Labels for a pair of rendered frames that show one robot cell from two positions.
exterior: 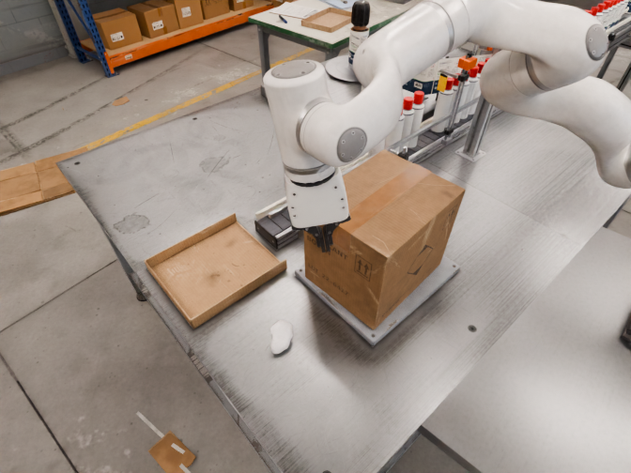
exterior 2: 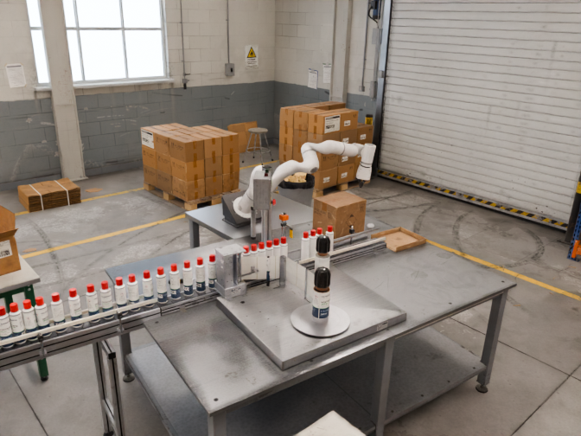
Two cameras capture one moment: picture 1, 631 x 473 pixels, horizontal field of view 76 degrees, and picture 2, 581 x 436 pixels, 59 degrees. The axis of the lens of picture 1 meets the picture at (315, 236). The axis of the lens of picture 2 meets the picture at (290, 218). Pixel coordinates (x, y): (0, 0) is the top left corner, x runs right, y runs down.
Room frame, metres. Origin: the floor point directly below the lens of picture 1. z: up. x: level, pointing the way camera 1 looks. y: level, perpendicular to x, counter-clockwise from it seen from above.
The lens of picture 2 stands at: (4.24, -0.10, 2.34)
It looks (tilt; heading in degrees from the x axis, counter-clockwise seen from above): 21 degrees down; 187
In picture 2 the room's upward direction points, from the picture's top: 2 degrees clockwise
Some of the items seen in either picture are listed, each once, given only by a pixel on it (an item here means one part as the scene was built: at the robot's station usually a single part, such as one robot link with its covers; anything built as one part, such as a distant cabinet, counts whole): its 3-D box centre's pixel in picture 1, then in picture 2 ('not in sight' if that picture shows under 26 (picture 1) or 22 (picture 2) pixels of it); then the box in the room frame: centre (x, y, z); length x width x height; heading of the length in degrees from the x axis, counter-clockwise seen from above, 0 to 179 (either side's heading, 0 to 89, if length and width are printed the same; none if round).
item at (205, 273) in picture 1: (216, 264); (398, 239); (0.73, 0.28, 0.85); 0.30 x 0.26 x 0.04; 131
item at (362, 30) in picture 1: (359, 36); (321, 294); (1.96, -0.20, 1.04); 0.09 x 0.09 x 0.29
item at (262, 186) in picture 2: not in sight; (262, 189); (1.40, -0.61, 1.38); 0.17 x 0.10 x 0.19; 6
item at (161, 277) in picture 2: not in sight; (161, 285); (1.91, -1.06, 0.98); 0.05 x 0.05 x 0.20
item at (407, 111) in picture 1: (404, 126); (312, 245); (1.25, -0.31, 0.98); 0.05 x 0.05 x 0.20
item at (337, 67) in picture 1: (357, 68); (320, 319); (1.96, -0.20, 0.89); 0.31 x 0.31 x 0.01
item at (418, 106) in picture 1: (414, 120); (305, 246); (1.29, -0.35, 0.98); 0.05 x 0.05 x 0.20
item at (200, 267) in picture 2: not in sight; (200, 274); (1.77, -0.89, 0.98); 0.05 x 0.05 x 0.20
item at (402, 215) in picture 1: (378, 236); (339, 215); (0.71, -0.16, 0.99); 0.30 x 0.24 x 0.27; 136
